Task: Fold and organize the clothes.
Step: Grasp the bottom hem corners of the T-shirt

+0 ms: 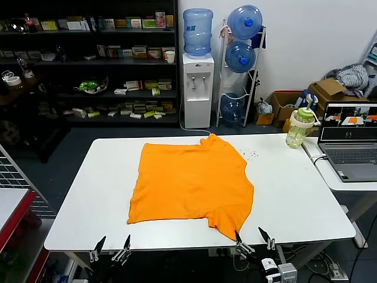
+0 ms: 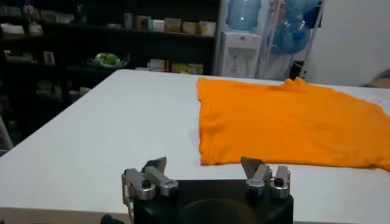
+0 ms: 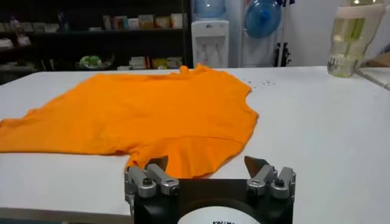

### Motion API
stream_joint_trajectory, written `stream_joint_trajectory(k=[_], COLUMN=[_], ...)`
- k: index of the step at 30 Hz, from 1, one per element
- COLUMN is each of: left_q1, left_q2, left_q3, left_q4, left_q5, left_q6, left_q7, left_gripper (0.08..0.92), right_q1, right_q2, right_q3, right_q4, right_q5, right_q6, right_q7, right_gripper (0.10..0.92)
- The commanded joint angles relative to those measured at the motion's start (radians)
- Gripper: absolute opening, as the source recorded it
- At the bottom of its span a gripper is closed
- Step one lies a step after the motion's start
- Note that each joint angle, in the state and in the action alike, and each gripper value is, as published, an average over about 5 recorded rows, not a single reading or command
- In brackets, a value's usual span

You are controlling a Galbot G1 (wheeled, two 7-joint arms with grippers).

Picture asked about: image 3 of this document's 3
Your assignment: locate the black shelving unit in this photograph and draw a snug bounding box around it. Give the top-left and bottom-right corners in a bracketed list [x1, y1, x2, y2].
[0, 0, 193, 86]

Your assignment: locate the blue water jug with label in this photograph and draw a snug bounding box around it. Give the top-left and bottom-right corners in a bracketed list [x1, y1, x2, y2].
[193, 0, 227, 19]

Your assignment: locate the orange red box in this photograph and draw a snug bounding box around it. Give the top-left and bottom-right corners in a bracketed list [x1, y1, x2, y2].
[112, 15, 129, 30]

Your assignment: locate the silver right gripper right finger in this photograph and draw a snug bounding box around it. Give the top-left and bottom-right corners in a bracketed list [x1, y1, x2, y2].
[243, 155, 297, 200]

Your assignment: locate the green drinking bottle with straw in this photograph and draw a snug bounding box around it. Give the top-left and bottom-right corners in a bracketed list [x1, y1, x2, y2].
[327, 0, 387, 79]

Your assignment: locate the white side table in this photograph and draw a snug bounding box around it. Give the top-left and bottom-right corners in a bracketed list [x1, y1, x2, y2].
[356, 66, 390, 91]

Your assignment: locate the white water dispenser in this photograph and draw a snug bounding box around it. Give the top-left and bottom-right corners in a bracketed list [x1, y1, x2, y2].
[191, 19, 230, 69]

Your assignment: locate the open brown cardboard box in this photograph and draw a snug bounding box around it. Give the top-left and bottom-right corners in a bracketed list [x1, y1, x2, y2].
[361, 51, 390, 68]

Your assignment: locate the black tripod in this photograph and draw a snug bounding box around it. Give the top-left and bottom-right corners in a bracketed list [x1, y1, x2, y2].
[273, 41, 293, 68]

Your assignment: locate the bowl of green fruit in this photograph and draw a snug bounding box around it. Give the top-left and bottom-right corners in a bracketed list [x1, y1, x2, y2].
[74, 54, 115, 71]

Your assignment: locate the orange t-shirt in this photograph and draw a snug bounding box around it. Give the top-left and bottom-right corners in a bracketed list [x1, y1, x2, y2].
[0, 63, 260, 180]

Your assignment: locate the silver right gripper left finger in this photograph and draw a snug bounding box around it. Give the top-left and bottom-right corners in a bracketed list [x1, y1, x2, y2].
[123, 155, 181, 204]

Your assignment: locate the white red medicine box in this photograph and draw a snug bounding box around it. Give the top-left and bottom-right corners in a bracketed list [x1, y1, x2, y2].
[129, 56, 151, 70]

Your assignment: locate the cream brown box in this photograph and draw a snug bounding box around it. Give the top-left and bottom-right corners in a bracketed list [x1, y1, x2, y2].
[138, 14, 155, 30]

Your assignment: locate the white metal jug rack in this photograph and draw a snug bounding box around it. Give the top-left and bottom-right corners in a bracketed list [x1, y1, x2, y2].
[239, 0, 289, 68]

